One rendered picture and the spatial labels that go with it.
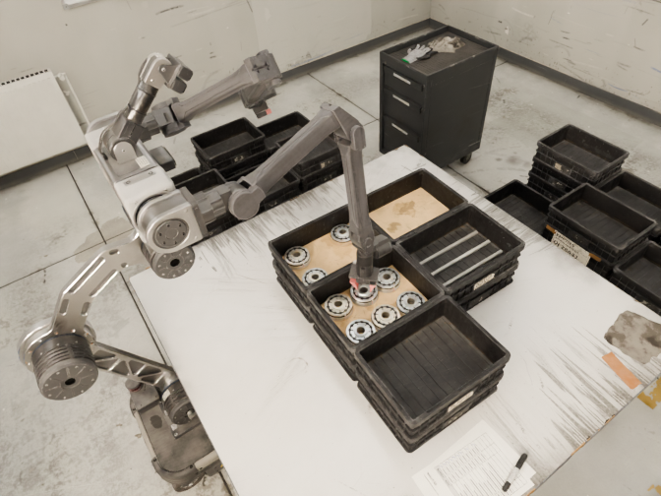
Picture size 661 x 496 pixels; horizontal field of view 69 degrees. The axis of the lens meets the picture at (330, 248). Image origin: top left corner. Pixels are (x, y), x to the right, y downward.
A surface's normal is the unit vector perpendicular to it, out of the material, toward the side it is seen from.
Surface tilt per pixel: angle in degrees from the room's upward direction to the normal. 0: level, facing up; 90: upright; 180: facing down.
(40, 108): 90
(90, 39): 90
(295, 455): 0
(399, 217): 0
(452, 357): 0
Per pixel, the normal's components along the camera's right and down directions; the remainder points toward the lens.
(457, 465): -0.07, -0.69
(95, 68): 0.56, 0.57
